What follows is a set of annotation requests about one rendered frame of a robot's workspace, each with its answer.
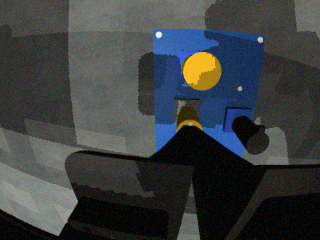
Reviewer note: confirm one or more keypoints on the blue circuit board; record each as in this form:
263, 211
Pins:
223, 69

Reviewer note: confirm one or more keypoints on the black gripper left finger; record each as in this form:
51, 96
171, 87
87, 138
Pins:
161, 181

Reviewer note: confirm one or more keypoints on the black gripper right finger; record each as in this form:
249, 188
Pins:
229, 189

